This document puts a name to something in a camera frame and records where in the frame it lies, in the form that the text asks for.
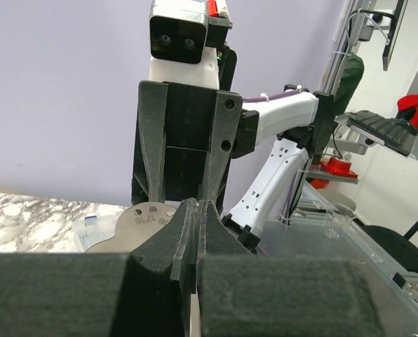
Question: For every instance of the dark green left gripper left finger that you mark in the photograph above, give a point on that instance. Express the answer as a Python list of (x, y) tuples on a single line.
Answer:
[(145, 292)]

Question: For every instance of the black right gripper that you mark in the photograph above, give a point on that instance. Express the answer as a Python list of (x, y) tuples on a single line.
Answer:
[(185, 139)]

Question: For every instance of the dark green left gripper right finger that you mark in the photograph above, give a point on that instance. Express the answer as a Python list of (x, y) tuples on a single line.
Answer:
[(241, 294)]

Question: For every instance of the clear plastic key organizer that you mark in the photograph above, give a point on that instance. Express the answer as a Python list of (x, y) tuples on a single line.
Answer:
[(135, 226)]

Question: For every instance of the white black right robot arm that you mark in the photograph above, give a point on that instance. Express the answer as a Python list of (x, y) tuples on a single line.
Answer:
[(298, 120)]

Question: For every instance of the clear plastic storage box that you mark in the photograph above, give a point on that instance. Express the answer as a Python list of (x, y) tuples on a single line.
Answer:
[(91, 230)]

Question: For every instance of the red plastic object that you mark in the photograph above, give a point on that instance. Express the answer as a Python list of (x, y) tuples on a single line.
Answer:
[(338, 167)]

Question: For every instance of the black office chair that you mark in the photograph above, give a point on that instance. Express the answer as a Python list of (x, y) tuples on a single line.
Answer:
[(398, 246)]

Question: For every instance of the black keyboard on tray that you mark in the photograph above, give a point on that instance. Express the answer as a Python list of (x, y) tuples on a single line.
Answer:
[(398, 135)]

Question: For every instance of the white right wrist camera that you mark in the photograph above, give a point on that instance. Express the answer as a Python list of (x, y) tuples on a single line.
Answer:
[(188, 44)]

